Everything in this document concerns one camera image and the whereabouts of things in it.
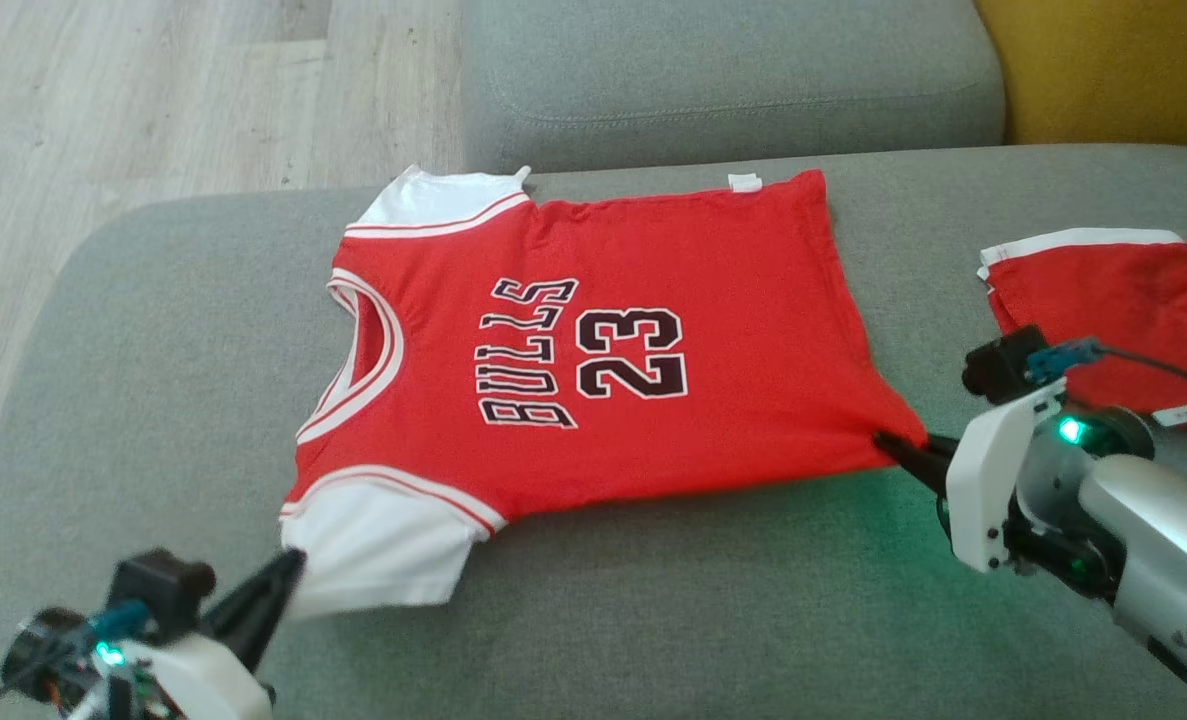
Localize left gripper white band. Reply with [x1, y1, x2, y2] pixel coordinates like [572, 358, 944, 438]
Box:
[118, 547, 307, 720]

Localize grey sofa back cushion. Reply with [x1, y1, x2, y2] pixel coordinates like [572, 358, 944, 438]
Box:
[461, 0, 1007, 173]

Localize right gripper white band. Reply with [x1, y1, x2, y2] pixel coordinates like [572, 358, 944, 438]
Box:
[873, 378, 1157, 601]

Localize wide grey sofa seat cushion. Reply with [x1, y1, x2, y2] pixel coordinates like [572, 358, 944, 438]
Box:
[0, 145, 1187, 720]

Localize red Bulls jersey white sleeves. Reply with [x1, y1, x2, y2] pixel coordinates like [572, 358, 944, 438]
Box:
[278, 165, 929, 621]

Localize yellow sofa back cushion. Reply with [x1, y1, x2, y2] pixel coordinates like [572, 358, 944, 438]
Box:
[973, 0, 1187, 156]

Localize red Bulls shorts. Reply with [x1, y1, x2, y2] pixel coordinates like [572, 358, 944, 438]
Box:
[977, 228, 1187, 433]

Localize left camera cable teal plug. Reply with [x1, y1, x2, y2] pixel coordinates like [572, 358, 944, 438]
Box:
[0, 600, 149, 720]

